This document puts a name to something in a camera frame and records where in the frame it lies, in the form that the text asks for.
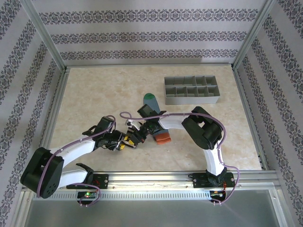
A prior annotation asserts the aluminium frame side rail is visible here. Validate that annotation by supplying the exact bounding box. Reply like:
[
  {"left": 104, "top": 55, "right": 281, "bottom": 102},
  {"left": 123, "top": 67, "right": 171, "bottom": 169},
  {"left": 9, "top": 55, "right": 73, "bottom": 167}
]
[
  {"left": 233, "top": 67, "right": 270, "bottom": 171},
  {"left": 35, "top": 67, "right": 71, "bottom": 173}
]

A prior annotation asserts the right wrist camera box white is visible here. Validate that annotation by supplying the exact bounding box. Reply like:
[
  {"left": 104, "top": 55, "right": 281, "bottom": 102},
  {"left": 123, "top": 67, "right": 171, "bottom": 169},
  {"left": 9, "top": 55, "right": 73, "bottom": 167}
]
[{"left": 125, "top": 119, "right": 141, "bottom": 130}]

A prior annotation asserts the aluminium frame post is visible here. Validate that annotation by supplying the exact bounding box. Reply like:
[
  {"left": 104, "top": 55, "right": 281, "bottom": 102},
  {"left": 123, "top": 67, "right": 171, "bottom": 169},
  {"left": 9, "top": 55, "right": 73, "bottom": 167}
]
[
  {"left": 232, "top": 0, "right": 281, "bottom": 70},
  {"left": 21, "top": 0, "right": 69, "bottom": 73}
]

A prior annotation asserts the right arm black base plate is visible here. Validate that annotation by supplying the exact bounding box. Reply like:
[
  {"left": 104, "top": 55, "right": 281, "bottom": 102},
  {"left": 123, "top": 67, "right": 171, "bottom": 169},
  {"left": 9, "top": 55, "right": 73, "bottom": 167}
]
[{"left": 193, "top": 172, "right": 235, "bottom": 189}]

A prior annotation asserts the slotted grey cable duct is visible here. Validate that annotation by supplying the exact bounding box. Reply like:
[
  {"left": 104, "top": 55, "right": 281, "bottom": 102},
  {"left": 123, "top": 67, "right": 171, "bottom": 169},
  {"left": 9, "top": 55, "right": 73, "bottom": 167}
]
[{"left": 32, "top": 191, "right": 211, "bottom": 201}]

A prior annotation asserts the aluminium mounting rail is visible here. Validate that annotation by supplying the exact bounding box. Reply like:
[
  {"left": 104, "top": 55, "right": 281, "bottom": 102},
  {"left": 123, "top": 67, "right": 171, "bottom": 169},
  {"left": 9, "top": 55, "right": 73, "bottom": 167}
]
[{"left": 22, "top": 171, "right": 281, "bottom": 190}]

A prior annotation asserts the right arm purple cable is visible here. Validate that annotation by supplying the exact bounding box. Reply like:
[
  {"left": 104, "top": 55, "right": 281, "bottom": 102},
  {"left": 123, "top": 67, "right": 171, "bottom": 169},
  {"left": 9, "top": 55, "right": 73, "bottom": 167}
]
[{"left": 119, "top": 111, "right": 241, "bottom": 207}]

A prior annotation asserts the aluminium frame cross rail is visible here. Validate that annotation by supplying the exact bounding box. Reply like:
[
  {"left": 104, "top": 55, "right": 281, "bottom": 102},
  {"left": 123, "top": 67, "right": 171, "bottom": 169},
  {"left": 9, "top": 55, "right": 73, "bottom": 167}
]
[{"left": 65, "top": 63, "right": 234, "bottom": 70}]

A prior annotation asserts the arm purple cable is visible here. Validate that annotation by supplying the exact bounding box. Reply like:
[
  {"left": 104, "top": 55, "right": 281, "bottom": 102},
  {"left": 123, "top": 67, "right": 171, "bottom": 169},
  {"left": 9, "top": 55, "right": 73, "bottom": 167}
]
[
  {"left": 35, "top": 115, "right": 102, "bottom": 208},
  {"left": 119, "top": 111, "right": 241, "bottom": 207}
]

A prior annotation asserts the brushed metal panel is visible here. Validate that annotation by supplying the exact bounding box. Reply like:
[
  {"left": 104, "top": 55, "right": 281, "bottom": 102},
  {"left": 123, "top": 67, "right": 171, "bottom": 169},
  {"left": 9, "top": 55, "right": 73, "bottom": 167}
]
[{"left": 20, "top": 189, "right": 287, "bottom": 227}]

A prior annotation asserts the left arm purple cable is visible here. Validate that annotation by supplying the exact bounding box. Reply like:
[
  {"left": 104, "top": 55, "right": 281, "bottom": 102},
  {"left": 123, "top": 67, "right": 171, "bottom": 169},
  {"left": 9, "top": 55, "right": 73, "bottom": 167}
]
[{"left": 35, "top": 115, "right": 102, "bottom": 208}]

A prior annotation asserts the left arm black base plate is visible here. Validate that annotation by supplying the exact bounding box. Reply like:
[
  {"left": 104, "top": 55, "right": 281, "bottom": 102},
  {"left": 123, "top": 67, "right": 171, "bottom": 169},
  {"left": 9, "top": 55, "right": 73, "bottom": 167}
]
[{"left": 66, "top": 174, "right": 109, "bottom": 190}]

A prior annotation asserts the grey divided organizer tray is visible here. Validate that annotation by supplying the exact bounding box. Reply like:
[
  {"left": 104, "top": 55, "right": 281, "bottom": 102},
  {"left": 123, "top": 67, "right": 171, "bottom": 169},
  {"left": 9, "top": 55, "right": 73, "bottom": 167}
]
[{"left": 164, "top": 75, "right": 221, "bottom": 106}]

